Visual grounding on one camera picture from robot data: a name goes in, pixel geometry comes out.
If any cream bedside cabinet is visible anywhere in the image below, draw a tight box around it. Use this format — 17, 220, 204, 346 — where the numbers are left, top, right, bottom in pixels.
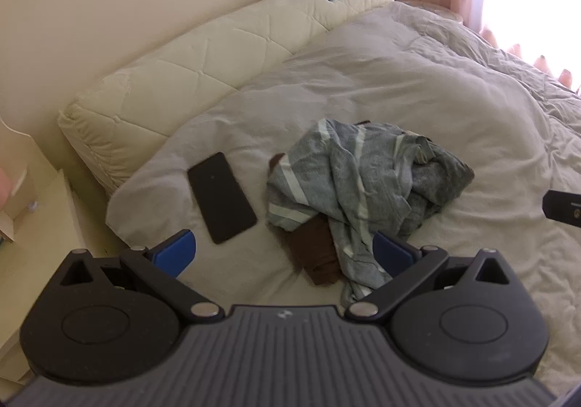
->
0, 116, 125, 383

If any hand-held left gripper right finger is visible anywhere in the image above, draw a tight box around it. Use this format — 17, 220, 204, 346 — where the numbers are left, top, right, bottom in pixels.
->
344, 231, 516, 323

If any black smartphone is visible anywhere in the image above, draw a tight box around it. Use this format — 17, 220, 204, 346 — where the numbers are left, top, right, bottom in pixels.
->
187, 152, 259, 245

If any cream quilted headboard cushion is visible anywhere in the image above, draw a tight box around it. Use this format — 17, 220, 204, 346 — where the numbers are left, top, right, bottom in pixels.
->
57, 0, 395, 196

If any grey-blue wide-striped shirt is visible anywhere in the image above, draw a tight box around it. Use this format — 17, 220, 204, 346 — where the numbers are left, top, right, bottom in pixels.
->
265, 118, 475, 305

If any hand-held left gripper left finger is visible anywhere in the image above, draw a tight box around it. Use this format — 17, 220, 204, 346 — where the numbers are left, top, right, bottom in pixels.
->
59, 229, 226, 323

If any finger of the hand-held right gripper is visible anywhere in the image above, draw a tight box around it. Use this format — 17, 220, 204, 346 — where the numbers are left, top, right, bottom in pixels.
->
543, 190, 581, 226

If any brown cloth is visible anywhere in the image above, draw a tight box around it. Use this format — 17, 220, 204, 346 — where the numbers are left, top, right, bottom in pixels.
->
269, 153, 343, 286

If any light grey duvet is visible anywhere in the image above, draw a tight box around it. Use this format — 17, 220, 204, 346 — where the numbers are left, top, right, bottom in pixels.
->
105, 0, 581, 394

